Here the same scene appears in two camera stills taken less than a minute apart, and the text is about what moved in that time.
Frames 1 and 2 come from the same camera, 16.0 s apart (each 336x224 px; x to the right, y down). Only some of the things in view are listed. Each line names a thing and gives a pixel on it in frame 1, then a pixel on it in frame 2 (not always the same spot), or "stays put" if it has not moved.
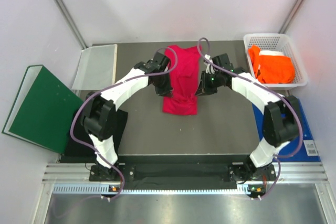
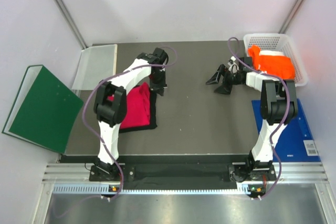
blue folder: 302,149 stays put
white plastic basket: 276,44 stays put
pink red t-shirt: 184,81 -> 138,106
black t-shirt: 81,134 -> 153,124
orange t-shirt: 271,69 stays put
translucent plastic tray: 96,67 stays put
